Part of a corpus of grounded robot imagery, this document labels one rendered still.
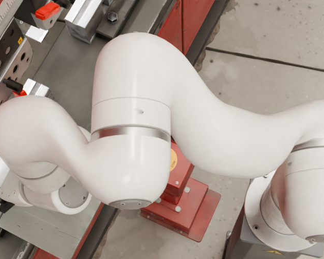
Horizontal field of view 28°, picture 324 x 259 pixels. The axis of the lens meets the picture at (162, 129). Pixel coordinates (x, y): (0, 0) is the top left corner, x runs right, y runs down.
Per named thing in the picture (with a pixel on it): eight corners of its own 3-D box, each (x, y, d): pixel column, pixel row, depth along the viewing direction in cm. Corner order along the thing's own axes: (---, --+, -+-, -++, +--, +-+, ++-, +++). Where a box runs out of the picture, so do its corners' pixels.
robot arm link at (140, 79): (316, 205, 112) (309, 117, 117) (376, 195, 103) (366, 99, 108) (70, 156, 82) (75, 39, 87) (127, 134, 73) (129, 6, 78)
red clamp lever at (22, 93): (29, 108, 133) (17, 91, 124) (12, 99, 134) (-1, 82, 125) (33, 100, 134) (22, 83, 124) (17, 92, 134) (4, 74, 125)
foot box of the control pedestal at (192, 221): (200, 243, 238) (200, 238, 226) (139, 215, 242) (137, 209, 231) (221, 195, 243) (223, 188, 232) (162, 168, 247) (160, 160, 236)
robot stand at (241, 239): (275, 241, 237) (335, 177, 142) (267, 290, 232) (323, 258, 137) (227, 230, 239) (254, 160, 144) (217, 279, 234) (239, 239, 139)
